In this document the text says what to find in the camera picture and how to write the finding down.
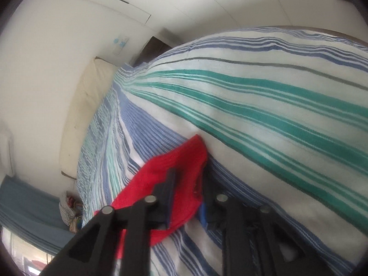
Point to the teal curtain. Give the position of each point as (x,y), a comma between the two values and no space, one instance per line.
(33,215)

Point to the pile of clothes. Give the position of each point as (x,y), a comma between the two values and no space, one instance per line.
(71,211)

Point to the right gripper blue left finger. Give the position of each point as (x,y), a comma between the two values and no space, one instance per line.
(154,211)

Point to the red knit sweater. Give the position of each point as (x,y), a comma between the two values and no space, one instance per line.
(189,160)

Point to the dark wooden nightstand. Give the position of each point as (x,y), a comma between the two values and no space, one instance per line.
(151,51)

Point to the cream padded headboard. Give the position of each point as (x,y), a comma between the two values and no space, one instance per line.
(91,89)

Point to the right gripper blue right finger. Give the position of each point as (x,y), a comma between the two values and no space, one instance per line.
(223,211)

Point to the white wardrobe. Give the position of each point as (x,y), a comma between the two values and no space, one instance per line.
(201,2)

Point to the striped blue green bedspread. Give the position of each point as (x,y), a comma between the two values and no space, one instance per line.
(283,114)

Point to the white air conditioner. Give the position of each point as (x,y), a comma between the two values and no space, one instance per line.
(6,152)

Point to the wall power outlet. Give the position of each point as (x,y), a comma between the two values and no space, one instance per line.
(119,43)

